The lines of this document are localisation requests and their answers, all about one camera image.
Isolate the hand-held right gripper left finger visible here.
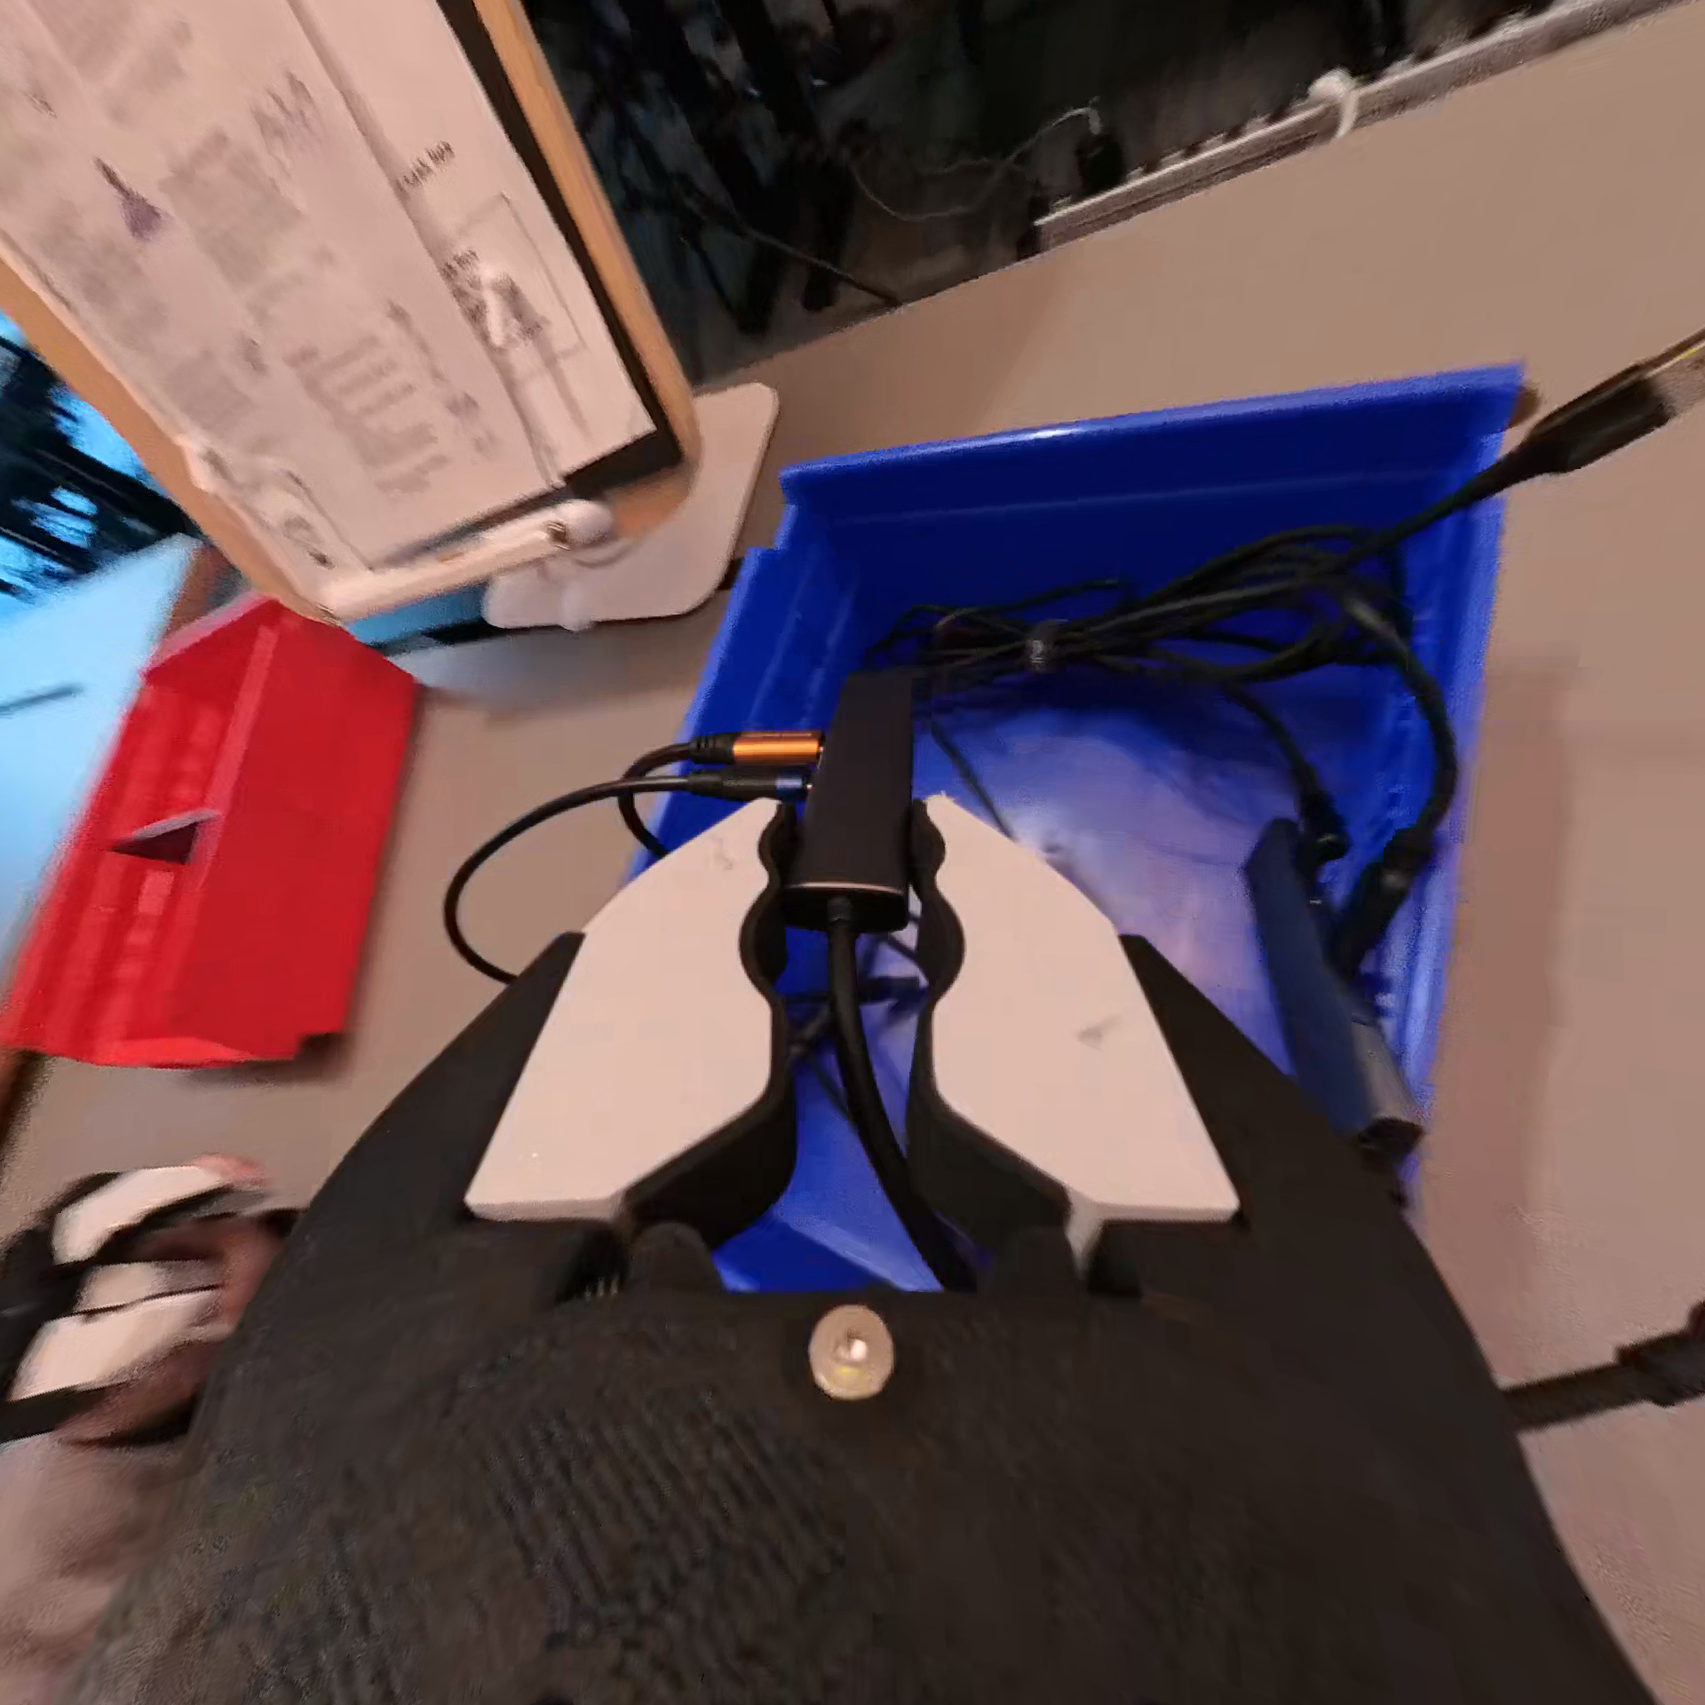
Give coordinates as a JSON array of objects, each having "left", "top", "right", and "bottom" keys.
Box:
[{"left": 463, "top": 799, "right": 805, "bottom": 1247}]

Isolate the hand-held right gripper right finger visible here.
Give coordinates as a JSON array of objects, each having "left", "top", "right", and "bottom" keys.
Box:
[{"left": 909, "top": 792, "right": 1244, "bottom": 1260}]

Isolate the black hub cable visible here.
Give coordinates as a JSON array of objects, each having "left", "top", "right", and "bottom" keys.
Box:
[{"left": 825, "top": 894, "right": 985, "bottom": 1293}]

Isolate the grey USB hub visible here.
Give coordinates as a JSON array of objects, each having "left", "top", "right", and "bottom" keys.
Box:
[
  {"left": 1243, "top": 816, "right": 1427, "bottom": 1162},
  {"left": 780, "top": 669, "right": 923, "bottom": 933}
]

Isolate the red plastic bin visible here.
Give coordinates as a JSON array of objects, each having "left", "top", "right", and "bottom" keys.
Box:
[{"left": 0, "top": 593, "right": 426, "bottom": 1069}]

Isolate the blue plastic bin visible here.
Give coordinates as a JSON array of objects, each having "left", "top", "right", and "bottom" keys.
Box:
[{"left": 626, "top": 360, "right": 1530, "bottom": 1296}]

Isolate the black cable with orange plug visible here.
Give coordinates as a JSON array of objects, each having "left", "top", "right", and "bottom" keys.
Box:
[{"left": 620, "top": 729, "right": 831, "bottom": 860}]

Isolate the person's left hand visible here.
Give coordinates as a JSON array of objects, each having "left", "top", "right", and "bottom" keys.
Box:
[{"left": 52, "top": 1319, "right": 232, "bottom": 1457}]

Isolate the white table with brown edge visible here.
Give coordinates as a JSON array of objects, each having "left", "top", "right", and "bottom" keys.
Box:
[{"left": 0, "top": 540, "right": 201, "bottom": 960}]

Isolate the wooden document stand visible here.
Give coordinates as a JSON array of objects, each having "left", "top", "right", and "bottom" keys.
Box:
[{"left": 0, "top": 0, "right": 785, "bottom": 640}]

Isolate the white cable tray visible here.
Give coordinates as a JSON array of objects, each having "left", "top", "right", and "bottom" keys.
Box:
[{"left": 1037, "top": 40, "right": 1700, "bottom": 257}]

